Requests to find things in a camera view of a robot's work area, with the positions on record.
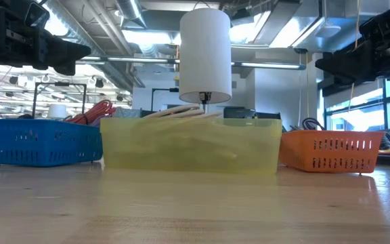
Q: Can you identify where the dark computer monitor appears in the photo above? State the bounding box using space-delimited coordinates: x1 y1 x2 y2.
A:
223 106 281 119

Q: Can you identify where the yellow translucent plastic bin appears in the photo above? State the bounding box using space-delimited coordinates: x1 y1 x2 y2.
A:
100 117 283 176

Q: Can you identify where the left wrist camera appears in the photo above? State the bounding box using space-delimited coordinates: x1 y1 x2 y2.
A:
24 1 51 30

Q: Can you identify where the beige USB cable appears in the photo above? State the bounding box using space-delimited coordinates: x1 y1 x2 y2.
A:
142 104 223 120

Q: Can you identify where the suspended linear ceiling light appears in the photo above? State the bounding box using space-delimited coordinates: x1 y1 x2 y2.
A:
76 56 307 71

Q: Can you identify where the red cable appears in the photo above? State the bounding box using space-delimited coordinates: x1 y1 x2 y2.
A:
65 100 117 125

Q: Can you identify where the black metal gantry frame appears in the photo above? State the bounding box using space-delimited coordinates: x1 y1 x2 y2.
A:
150 87 181 113
31 82 87 119

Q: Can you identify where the white cylindrical lamp shade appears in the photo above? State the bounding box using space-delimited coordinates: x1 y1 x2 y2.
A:
179 8 233 105

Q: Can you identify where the orange plastic basket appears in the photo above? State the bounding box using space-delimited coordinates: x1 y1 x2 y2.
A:
278 130 385 174

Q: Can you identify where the purple cable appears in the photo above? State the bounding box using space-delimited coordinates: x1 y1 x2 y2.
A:
301 117 326 131

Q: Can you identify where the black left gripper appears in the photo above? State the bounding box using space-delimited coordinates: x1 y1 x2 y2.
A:
0 6 91 76

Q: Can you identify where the white background lamp shade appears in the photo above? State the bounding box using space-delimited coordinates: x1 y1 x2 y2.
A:
47 104 67 120

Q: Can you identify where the blue plastic basket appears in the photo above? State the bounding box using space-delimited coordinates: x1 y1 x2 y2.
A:
0 117 104 167

